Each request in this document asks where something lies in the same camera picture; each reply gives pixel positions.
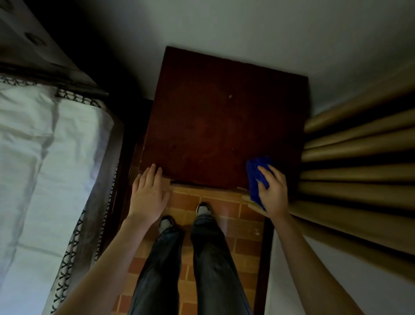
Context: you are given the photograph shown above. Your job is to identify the person's left hand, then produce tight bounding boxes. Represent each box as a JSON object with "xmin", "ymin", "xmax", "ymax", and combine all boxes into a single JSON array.
[{"xmin": 128, "ymin": 164, "xmax": 171, "ymax": 225}]

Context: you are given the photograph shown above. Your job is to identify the person's right hand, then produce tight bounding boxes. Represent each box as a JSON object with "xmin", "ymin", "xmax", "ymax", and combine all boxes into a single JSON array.
[{"xmin": 256, "ymin": 164, "xmax": 290, "ymax": 221}]

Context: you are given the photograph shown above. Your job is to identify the blue cleaning cloth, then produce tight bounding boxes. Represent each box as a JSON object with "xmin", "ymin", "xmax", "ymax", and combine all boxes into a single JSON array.
[{"xmin": 245, "ymin": 156, "xmax": 275, "ymax": 212}]

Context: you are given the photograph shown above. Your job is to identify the person's right forearm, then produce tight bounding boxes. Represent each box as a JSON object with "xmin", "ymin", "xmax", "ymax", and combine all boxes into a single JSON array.
[{"xmin": 270, "ymin": 214, "xmax": 366, "ymax": 315}]

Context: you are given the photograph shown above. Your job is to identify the person's left forearm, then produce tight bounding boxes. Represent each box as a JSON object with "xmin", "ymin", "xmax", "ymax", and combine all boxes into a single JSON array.
[{"xmin": 53, "ymin": 215, "xmax": 153, "ymax": 315}]

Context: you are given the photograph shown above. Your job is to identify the black and white left shoe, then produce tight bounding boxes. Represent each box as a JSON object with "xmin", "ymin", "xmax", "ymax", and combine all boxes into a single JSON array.
[{"xmin": 158, "ymin": 215, "xmax": 177, "ymax": 235}]

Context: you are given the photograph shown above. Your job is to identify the black and white shoe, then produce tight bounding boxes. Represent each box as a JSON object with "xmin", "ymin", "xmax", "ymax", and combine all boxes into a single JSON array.
[
  {"xmin": 158, "ymin": 215, "xmax": 177, "ymax": 235},
  {"xmin": 195, "ymin": 202, "xmax": 214, "ymax": 217}
]

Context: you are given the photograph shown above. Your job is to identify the black and white right shoe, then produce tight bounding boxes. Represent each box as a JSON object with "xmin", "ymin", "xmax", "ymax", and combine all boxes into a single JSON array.
[{"xmin": 195, "ymin": 202, "xmax": 214, "ymax": 217}]

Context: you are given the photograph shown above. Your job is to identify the dark red wooden bedside table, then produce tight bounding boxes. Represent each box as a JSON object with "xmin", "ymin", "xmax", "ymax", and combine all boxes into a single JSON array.
[{"xmin": 139, "ymin": 46, "xmax": 309, "ymax": 196}]

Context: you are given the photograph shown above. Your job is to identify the beige pleated curtain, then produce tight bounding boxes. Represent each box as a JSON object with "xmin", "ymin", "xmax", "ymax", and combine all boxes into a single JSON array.
[{"xmin": 241, "ymin": 61, "xmax": 415, "ymax": 283}]

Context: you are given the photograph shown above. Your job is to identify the grey bedspread with lattice trim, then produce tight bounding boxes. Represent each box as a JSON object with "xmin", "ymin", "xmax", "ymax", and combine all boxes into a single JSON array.
[{"xmin": 0, "ymin": 75, "xmax": 121, "ymax": 315}]

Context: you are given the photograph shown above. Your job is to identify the dark blue jeans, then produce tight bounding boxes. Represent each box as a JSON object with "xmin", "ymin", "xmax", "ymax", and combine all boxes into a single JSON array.
[{"xmin": 128, "ymin": 214, "xmax": 254, "ymax": 315}]

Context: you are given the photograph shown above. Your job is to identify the white bedsheet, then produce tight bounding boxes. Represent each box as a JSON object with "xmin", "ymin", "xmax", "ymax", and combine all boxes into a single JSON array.
[{"xmin": 0, "ymin": 82, "xmax": 115, "ymax": 315}]

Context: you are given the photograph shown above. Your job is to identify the dark tufted headboard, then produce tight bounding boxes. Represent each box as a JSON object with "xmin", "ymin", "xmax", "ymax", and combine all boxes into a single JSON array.
[{"xmin": 0, "ymin": 0, "xmax": 110, "ymax": 98}]

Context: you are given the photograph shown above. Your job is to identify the dark wooden bed frame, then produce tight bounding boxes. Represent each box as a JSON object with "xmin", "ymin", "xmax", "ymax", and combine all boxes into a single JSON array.
[{"xmin": 96, "ymin": 105, "xmax": 138, "ymax": 260}]

